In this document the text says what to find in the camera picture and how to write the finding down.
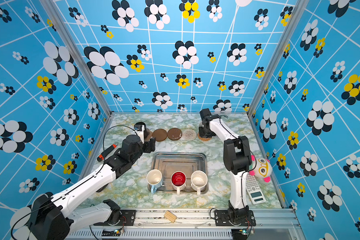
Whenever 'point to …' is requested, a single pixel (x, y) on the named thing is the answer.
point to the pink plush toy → (261, 168)
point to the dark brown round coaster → (160, 134)
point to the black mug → (138, 126)
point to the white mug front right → (199, 181)
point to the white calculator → (254, 190)
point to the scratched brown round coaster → (174, 134)
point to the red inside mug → (178, 180)
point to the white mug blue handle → (154, 178)
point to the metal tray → (187, 163)
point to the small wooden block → (170, 216)
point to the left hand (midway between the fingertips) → (150, 137)
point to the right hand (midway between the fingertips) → (206, 135)
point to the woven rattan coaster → (203, 139)
